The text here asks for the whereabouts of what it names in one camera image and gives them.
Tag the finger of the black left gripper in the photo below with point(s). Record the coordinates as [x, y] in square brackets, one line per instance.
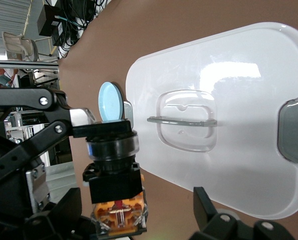
[88, 230]
[101, 128]

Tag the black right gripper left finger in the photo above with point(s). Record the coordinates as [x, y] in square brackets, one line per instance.
[66, 212]

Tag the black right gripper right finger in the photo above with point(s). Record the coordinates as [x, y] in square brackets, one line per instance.
[206, 217]

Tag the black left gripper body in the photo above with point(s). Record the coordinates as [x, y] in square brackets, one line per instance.
[11, 195]

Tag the light blue round plate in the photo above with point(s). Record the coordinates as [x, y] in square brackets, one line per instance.
[110, 102]

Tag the grey box latch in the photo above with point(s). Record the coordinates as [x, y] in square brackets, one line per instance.
[128, 112]
[294, 132]

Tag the black equipment box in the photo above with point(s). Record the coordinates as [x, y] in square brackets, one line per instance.
[59, 32]
[47, 22]

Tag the person in white shirt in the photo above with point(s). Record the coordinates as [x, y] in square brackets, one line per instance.
[6, 75]

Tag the white plastic chair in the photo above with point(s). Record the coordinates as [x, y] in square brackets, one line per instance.
[18, 43]

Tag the white lidded storage box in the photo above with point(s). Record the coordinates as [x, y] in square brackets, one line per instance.
[239, 75]

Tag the aluminium frame bar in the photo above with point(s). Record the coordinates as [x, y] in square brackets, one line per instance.
[23, 63]

